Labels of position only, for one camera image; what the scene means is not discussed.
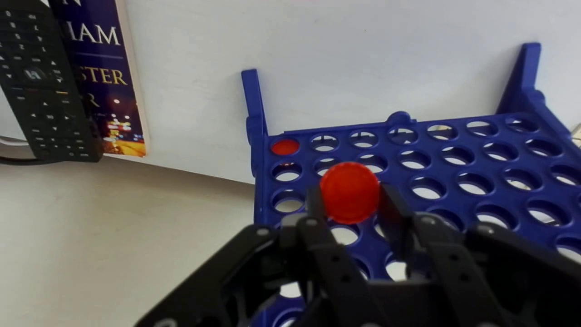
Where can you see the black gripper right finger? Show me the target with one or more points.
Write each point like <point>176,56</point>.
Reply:
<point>459,274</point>

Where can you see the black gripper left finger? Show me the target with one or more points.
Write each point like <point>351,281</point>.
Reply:
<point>327,261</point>

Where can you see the orange game disc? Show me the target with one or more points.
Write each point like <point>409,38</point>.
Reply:
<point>283,147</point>
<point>349,194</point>

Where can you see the blue connect four gameboard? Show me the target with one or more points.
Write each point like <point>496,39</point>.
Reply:
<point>254,121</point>

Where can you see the dark box with tokens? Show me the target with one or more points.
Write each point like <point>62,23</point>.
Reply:
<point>102,74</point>

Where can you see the black remote control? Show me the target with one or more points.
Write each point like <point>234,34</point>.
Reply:
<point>42,92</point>

